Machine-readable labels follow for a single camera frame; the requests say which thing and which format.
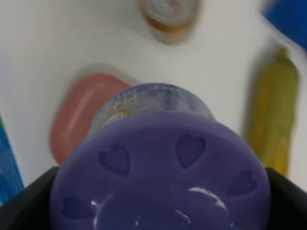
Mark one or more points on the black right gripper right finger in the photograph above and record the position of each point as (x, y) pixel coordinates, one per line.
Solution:
(289, 204)

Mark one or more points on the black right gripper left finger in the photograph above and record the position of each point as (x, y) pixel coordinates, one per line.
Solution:
(29, 210)

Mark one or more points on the purple air freshener jar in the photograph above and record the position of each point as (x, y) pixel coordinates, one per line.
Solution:
(156, 159)

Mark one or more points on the green blue toothpaste box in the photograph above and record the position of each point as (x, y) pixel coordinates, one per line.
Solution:
(11, 183)

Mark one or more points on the toy corn cob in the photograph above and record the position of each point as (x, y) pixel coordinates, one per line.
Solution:
(272, 108)

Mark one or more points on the pink square plate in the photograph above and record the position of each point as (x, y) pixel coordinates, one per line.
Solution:
(74, 118)

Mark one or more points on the blue folded towel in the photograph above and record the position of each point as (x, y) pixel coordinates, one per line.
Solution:
(289, 17)

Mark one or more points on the gold drink can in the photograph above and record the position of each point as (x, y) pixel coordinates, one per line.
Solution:
(171, 21)

